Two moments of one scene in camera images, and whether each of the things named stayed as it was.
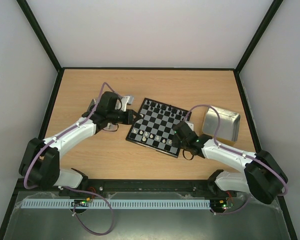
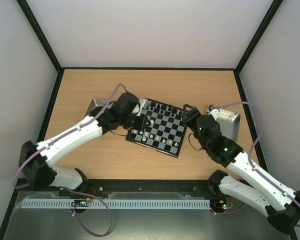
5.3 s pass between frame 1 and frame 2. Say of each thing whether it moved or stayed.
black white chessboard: stayed
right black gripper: moved
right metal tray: stayed
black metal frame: stayed
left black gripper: moved
